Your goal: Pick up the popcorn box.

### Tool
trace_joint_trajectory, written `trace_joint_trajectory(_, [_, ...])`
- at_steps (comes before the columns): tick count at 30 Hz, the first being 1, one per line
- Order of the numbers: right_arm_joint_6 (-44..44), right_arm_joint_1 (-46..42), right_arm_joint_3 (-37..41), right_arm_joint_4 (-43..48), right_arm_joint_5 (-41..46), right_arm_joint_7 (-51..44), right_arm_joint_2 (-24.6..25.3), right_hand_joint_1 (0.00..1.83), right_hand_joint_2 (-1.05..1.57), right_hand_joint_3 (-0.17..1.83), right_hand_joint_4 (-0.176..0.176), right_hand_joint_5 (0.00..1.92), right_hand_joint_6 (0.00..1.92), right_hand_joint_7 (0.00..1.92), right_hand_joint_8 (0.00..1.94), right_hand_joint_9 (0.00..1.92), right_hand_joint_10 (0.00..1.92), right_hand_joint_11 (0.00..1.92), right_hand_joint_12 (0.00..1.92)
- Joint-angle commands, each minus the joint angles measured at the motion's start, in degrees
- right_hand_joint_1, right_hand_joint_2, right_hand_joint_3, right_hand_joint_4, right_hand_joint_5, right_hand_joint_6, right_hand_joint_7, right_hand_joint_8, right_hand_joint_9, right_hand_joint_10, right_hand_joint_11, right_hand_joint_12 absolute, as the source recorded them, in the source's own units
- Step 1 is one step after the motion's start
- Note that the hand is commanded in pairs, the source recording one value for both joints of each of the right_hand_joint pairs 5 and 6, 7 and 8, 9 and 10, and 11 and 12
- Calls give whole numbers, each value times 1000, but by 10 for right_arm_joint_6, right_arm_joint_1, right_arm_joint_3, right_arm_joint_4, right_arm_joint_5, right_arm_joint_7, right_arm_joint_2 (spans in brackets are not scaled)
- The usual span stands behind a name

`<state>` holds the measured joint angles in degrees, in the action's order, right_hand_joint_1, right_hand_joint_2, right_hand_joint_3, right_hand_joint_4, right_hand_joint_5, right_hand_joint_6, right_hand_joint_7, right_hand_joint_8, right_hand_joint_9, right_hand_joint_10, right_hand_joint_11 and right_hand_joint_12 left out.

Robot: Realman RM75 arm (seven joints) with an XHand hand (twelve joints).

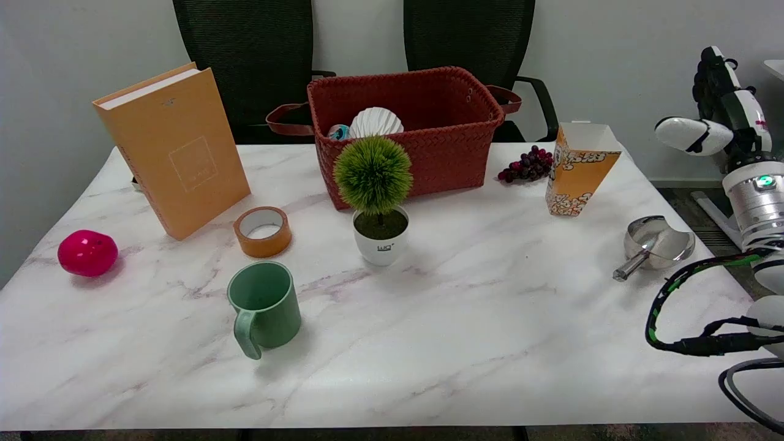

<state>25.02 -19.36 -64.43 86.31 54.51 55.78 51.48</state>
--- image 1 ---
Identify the brown tape roll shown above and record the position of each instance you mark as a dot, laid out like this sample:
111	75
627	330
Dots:
263	233

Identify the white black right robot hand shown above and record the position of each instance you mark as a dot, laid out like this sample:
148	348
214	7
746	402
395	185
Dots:
734	110

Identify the orange hardcover book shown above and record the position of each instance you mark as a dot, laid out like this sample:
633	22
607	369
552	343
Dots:
184	153

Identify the steel scoop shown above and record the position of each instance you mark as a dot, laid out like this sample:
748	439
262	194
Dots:
658	242

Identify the black mesh office chair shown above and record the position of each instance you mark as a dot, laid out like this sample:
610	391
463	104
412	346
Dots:
245	61
471	37

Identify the orange white popcorn box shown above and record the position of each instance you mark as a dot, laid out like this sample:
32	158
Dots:
576	174

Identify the white pleated paper ball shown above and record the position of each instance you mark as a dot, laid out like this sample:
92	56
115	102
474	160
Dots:
375	122

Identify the green plant in white pot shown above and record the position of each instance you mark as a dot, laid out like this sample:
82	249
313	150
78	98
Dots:
375	184

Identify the dark purple grape bunch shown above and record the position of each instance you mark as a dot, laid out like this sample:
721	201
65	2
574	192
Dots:
528	166

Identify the small blue patterned ball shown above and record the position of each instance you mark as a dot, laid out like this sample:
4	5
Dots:
338	131

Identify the pink ball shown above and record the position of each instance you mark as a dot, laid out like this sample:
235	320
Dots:
87	253

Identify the green mug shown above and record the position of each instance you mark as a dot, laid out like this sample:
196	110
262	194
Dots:
266	306

